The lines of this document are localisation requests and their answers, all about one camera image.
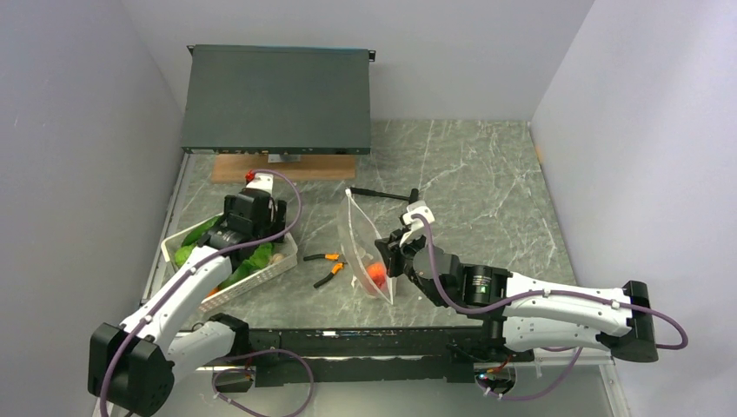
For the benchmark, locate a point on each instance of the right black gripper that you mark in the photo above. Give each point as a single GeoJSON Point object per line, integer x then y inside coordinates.
{"type": "Point", "coordinates": [392, 252]}

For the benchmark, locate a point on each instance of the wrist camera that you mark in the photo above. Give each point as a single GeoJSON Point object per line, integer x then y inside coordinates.
{"type": "Point", "coordinates": [260, 181]}
{"type": "Point", "coordinates": [413, 221]}

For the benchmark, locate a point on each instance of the clear dotted zip bag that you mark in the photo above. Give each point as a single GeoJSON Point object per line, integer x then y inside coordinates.
{"type": "Point", "coordinates": [356, 236]}

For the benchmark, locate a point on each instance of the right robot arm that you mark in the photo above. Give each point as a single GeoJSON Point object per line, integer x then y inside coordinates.
{"type": "Point", "coordinates": [521, 313]}

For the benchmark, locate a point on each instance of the orange handled pliers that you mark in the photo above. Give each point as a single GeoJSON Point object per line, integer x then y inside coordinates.
{"type": "Point", "coordinates": [338, 265]}

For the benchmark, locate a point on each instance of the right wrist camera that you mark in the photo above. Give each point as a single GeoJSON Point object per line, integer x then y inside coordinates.
{"type": "Point", "coordinates": [413, 221]}

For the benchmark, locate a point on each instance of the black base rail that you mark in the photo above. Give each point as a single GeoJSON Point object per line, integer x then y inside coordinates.
{"type": "Point", "coordinates": [451, 354]}

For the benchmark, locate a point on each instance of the dark green rack server box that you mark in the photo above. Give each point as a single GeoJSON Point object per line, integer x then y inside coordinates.
{"type": "Point", "coordinates": [277, 100]}

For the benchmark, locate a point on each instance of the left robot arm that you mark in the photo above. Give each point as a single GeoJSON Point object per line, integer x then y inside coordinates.
{"type": "Point", "coordinates": [136, 363]}

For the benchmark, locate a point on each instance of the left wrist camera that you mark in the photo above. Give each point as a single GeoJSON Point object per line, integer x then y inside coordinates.
{"type": "Point", "coordinates": [260, 181]}

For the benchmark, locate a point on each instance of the wooden board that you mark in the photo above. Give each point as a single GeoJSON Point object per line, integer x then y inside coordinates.
{"type": "Point", "coordinates": [233, 168]}

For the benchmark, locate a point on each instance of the red peach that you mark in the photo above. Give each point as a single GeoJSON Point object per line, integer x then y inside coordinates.
{"type": "Point", "coordinates": [377, 274]}

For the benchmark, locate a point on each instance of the green lettuce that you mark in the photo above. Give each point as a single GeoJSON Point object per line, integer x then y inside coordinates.
{"type": "Point", "coordinates": [259, 259]}

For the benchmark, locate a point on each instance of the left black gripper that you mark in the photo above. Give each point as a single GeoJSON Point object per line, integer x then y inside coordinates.
{"type": "Point", "coordinates": [275, 227]}

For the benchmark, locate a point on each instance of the white perforated plastic basket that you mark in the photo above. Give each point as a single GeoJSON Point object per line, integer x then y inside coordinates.
{"type": "Point", "coordinates": [284, 258]}

